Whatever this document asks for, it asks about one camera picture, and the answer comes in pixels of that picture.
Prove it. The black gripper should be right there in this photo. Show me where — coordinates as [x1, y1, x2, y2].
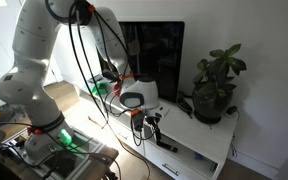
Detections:
[143, 113, 163, 143]

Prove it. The black remote control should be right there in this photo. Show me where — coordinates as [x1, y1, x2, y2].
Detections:
[157, 140, 179, 154]

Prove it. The small white flat device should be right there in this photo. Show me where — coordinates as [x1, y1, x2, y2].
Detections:
[148, 104, 171, 118]

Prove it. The white TV stand cabinet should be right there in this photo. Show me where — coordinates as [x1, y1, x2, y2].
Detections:
[68, 74, 240, 180]

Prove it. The black oval gadget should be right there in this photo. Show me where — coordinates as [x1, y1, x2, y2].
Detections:
[177, 91, 194, 119]

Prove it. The dark round plant pot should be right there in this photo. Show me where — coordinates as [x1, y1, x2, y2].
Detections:
[192, 87, 234, 125]

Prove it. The green open box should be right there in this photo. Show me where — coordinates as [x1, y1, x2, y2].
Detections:
[91, 81, 109, 97]

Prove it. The black flat screen TV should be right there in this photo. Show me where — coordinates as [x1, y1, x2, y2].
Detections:
[97, 21, 186, 104]

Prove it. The black power adapter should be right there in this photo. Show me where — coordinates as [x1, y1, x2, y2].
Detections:
[226, 105, 239, 116]

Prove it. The green leafy houseplant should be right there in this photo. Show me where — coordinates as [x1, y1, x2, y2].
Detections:
[193, 43, 248, 98]

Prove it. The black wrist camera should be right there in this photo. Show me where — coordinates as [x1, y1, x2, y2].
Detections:
[131, 114, 146, 133]

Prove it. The metal drawer handle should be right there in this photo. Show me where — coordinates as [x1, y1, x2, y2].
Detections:
[117, 131, 129, 141]
[161, 162, 180, 177]

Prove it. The black looped cable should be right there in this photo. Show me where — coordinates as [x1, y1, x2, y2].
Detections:
[103, 91, 135, 118]

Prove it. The thin dangling wall cable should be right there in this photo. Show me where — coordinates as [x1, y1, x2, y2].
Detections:
[229, 133, 238, 158]

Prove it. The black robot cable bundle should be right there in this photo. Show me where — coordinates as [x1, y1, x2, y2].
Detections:
[43, 0, 152, 180]

